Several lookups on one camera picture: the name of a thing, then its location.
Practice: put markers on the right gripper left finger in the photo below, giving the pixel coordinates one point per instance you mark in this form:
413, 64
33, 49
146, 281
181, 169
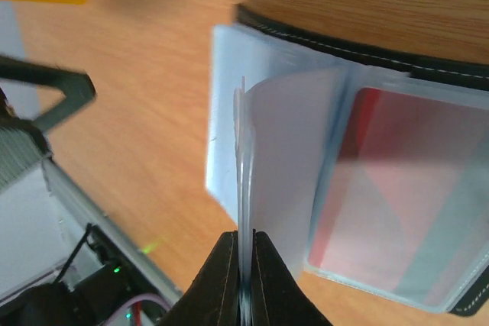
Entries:
212, 298

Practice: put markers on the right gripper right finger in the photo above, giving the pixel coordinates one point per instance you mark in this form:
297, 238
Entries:
276, 299

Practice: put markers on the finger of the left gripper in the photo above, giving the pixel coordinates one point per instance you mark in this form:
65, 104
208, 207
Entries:
77, 88

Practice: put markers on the black card holder wallet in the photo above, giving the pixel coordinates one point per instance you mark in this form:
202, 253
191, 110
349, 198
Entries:
281, 97

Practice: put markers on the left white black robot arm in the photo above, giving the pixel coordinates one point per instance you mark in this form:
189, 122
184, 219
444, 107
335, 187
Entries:
96, 285

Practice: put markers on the red card in holder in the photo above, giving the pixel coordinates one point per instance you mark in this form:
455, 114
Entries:
405, 210

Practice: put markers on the aluminium rail frame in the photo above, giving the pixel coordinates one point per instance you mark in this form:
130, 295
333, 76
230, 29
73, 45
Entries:
42, 210

